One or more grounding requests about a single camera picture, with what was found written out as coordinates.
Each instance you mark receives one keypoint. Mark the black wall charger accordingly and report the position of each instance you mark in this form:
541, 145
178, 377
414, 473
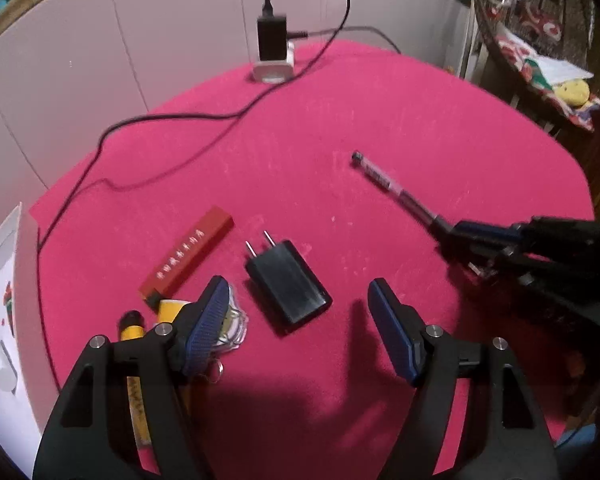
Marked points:
287, 285

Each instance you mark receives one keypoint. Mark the yellow lighter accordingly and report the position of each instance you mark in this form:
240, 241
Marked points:
172, 308
131, 330

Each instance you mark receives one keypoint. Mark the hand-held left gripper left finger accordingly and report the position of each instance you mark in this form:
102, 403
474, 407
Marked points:
207, 325

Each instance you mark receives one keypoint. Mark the red white patterned pillow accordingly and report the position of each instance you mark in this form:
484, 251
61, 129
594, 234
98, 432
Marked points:
547, 22

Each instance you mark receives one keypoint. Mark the pink patterned tablecloth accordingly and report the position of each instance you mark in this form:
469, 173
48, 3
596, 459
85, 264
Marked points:
330, 110

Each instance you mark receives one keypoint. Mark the clear black gel pen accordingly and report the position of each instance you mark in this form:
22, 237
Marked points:
380, 175

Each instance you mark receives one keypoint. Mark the yellow plush toy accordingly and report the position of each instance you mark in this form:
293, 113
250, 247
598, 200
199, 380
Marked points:
572, 92

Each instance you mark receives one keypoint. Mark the wicker hanging chair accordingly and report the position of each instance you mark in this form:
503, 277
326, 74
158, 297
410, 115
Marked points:
575, 5

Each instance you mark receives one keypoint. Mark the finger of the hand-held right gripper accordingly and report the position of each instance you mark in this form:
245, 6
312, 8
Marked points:
485, 232
510, 261

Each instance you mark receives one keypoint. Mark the small red green object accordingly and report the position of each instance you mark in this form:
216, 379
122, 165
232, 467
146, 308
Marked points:
7, 297

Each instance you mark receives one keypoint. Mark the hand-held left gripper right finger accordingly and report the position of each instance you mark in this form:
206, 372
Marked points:
395, 330

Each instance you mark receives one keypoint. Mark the patterned seat cushion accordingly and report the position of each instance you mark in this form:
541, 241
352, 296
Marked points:
575, 115

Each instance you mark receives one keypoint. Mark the red rectangular lighter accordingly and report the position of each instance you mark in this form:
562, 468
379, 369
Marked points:
190, 250

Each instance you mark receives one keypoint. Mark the black plugged power adapter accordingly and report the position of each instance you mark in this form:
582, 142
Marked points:
272, 37

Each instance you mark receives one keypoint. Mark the white paper sheet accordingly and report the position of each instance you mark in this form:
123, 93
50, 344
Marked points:
562, 69

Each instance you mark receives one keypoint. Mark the white cardboard box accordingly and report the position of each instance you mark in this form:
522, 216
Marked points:
30, 285

